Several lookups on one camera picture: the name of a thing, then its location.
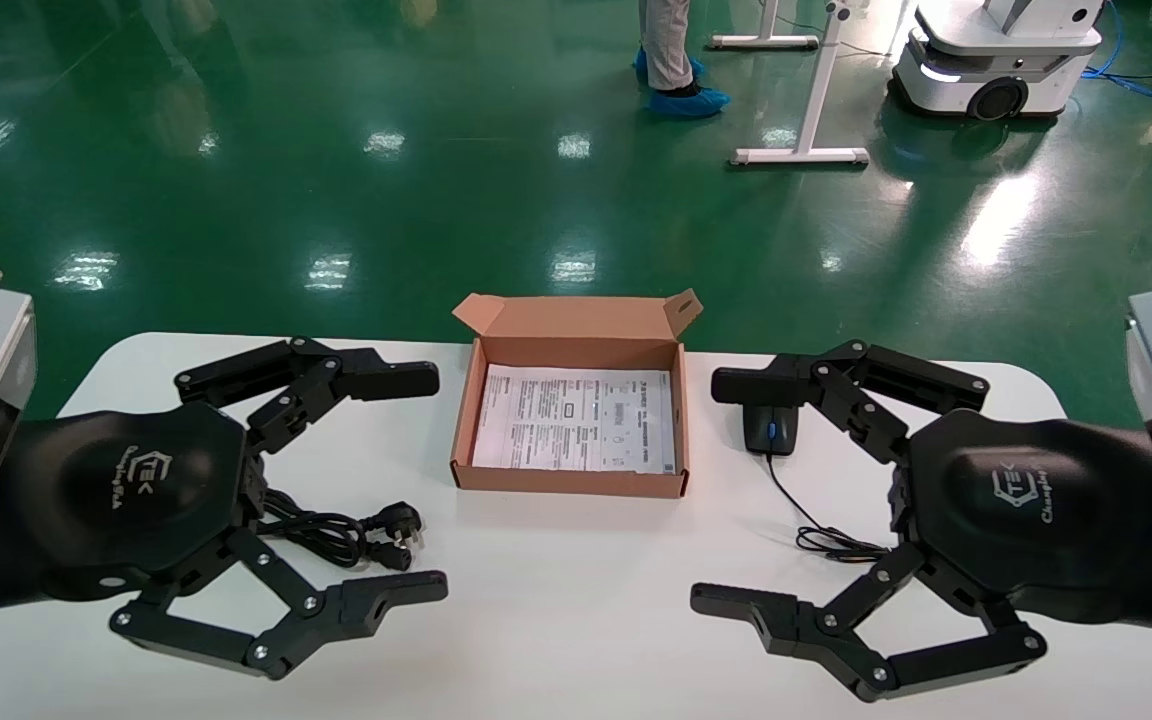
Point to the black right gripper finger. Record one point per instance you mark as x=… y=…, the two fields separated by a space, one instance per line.
x=766 y=385

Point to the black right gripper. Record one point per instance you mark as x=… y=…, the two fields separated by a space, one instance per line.
x=1046 y=500

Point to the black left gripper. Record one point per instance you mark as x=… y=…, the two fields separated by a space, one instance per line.
x=116 y=490

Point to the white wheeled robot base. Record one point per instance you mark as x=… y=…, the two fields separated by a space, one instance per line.
x=996 y=60

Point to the brown cardboard box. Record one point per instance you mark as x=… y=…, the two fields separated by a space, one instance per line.
x=576 y=483

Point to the white printed paper sheet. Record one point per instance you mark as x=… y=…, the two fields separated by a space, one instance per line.
x=576 y=420

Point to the white T-shaped desk leg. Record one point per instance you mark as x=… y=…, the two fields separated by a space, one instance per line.
x=816 y=100

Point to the blue shoe cover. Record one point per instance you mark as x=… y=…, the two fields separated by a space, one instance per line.
x=642 y=64
x=686 y=100

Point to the white desk foot bar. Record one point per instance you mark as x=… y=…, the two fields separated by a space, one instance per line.
x=764 y=41

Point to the person's grey trouser legs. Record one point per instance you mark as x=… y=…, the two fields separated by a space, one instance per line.
x=664 y=40

